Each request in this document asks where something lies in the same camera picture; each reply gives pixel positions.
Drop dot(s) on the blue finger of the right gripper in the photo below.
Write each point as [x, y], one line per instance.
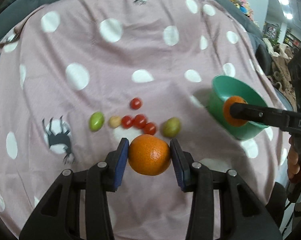
[261, 115]

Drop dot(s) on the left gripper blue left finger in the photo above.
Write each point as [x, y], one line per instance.
[120, 161]

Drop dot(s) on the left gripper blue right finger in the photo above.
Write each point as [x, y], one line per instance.
[181, 161]

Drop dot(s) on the large orange mandarin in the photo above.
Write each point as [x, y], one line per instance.
[149, 155]

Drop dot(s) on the green oval fruit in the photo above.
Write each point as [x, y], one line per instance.
[96, 121]

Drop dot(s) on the yellow-green oval fruit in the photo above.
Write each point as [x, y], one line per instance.
[171, 127]

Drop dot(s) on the smaller orange mandarin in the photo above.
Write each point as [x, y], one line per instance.
[227, 113]

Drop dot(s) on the person's right hand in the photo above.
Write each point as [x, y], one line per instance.
[293, 165]

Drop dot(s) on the small tan round fruit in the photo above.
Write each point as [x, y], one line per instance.
[114, 121]

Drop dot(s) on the left cherry tomato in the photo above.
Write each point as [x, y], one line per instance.
[127, 121]

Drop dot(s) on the cherry tomato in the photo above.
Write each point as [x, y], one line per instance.
[135, 103]
[150, 128]
[140, 121]
[127, 121]

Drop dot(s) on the beige blanket heap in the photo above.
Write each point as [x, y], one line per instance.
[280, 77]

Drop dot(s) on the middle cherry tomato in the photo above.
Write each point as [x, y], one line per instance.
[140, 121]

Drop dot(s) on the lower cherry tomato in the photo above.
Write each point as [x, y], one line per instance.
[150, 128]

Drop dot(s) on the top cherry tomato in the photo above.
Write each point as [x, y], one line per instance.
[135, 103]

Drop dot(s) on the green plastic bowl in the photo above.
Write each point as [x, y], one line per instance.
[224, 87]

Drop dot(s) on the pink polka dot cloth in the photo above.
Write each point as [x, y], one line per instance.
[130, 79]

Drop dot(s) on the stuffed toys pile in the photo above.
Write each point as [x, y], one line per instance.
[244, 7]

